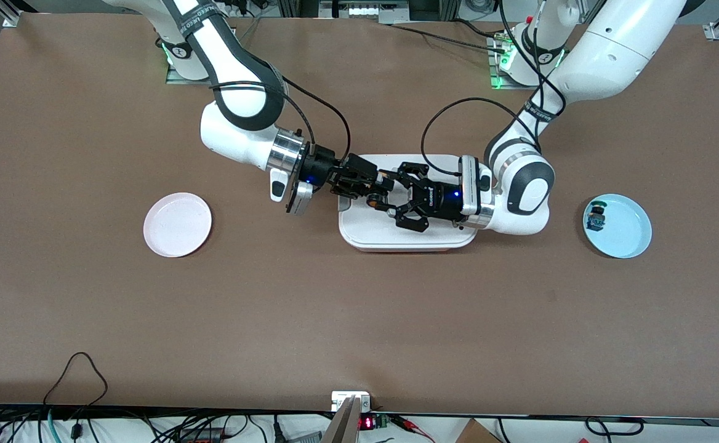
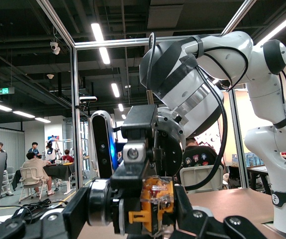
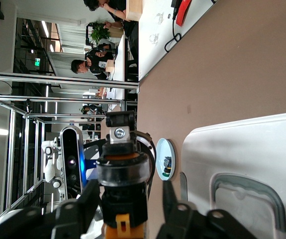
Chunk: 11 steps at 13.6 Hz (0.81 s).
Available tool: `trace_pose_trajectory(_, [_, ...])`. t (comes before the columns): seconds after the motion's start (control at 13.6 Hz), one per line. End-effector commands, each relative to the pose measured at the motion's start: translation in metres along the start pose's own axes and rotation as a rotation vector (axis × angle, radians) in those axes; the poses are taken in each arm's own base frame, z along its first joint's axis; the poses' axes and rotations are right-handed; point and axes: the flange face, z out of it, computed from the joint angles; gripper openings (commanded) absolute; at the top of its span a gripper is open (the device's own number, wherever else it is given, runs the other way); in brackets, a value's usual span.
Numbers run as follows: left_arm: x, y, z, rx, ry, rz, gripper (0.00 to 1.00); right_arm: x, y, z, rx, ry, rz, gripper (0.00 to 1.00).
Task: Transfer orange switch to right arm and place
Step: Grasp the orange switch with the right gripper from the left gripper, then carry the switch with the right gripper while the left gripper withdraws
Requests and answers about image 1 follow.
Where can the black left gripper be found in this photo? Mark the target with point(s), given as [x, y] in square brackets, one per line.
[438, 200]

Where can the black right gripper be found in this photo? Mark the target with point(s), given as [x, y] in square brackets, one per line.
[322, 167]

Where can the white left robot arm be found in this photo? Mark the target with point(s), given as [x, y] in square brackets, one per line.
[612, 49]

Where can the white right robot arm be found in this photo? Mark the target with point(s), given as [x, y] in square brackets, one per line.
[236, 135]

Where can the white lunch box grey latches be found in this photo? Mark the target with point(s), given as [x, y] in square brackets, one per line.
[372, 237]

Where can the pink round plate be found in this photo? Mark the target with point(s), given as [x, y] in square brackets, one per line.
[177, 224]

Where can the white socket box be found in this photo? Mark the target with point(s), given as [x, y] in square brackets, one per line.
[350, 399]

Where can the light blue round plate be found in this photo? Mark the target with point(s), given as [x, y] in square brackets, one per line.
[627, 227]

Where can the red digit display module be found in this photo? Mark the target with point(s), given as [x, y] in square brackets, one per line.
[369, 423]

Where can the red clip leads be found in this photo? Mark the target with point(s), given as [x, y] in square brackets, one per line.
[412, 427]

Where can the grey metal bar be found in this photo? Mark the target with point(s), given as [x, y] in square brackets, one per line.
[342, 424]

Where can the brown cardboard piece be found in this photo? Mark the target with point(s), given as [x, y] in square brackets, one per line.
[476, 434]

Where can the green push button switch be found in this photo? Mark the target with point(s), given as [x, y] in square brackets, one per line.
[597, 216]

